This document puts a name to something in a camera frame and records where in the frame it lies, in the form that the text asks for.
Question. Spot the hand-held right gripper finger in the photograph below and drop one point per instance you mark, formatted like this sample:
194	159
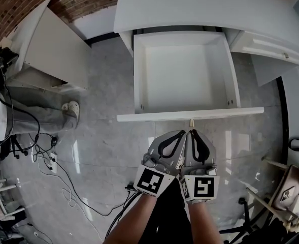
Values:
188	151
211	152

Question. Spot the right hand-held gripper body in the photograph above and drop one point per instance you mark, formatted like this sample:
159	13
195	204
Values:
202	187

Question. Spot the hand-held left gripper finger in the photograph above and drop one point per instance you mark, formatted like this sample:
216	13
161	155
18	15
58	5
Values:
181	151
155	145

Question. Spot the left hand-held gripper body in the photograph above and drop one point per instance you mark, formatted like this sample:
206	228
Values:
149	180

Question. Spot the white drawer with brass knob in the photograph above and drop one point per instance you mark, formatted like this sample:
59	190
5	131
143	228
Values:
179	77

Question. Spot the person's right forearm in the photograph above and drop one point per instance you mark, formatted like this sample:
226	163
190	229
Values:
203	225

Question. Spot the person's left forearm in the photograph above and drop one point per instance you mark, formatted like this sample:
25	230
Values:
131	220

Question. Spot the narrow white drawer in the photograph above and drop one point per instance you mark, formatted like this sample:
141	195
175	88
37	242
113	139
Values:
268	47

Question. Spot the person's black trousers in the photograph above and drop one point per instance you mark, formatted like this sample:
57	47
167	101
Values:
170	217

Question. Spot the black office chair base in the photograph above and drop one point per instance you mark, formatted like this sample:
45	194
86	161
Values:
245	222

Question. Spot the brown board with printed tag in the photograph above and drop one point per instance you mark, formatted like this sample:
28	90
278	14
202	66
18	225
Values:
288	189

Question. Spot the white power strip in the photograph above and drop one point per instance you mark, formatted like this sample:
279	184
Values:
53	160

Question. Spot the black power adapter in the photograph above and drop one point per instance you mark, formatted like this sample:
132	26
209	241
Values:
54	141

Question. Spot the black tripod base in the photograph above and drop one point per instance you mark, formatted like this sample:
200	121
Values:
16	146

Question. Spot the white cabinet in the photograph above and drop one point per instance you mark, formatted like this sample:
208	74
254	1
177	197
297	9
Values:
52	49

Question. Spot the white desk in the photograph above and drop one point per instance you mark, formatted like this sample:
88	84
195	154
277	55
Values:
202	6

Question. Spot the white stool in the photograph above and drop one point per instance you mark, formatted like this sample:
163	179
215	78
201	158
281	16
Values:
2	197

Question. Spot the wooden frame chair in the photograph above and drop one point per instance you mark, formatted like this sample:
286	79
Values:
273	202

